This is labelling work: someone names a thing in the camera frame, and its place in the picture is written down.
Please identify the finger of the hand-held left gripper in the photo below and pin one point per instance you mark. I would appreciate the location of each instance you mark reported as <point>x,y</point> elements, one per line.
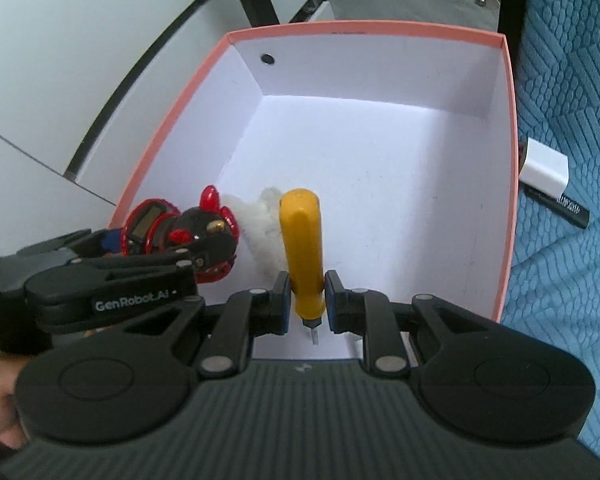
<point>145,262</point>
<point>75,243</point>

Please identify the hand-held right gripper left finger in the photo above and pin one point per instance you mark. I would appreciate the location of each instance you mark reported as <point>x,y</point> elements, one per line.
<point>282,302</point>

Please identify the person's left hand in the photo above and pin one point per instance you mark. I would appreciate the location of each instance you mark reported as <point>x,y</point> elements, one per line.
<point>0,410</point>

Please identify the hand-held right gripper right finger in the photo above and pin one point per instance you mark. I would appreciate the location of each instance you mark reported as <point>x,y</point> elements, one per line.
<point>331,302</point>

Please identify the black pen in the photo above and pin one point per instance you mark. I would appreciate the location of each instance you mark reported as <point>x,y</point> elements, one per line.
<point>570,210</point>

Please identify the white power adapter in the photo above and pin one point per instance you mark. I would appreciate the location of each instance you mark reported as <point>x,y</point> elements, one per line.
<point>545,167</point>

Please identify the blue quilted chair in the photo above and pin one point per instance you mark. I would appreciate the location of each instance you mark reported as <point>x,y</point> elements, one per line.
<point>570,85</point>

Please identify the pink cardboard box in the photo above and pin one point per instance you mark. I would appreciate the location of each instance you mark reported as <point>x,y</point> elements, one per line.
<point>380,185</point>

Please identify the red and black toy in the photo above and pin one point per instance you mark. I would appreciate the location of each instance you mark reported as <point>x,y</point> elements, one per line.
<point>207,240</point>

